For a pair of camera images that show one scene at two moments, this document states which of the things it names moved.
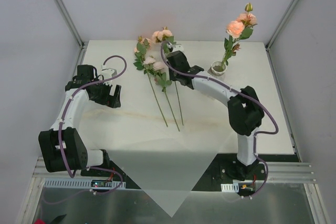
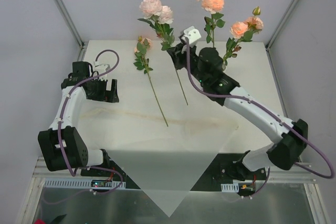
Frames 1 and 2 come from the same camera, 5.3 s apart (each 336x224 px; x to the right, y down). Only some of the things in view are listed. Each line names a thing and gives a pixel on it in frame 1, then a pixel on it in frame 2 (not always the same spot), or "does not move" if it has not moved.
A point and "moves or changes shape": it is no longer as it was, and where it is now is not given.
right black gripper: (173, 57) to (178, 57)
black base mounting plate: (224, 168) does not move
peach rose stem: (240, 28) moves or changes shape
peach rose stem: (164, 36) to (212, 1)
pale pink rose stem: (163, 80) to (159, 16)
